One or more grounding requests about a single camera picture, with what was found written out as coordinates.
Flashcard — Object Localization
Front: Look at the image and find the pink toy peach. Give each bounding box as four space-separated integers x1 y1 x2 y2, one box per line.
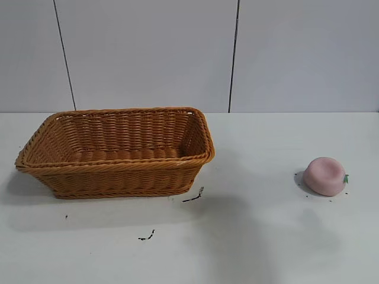
302 156 350 197

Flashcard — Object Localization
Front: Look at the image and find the brown woven wicker basket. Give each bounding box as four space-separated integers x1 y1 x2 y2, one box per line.
15 106 216 200

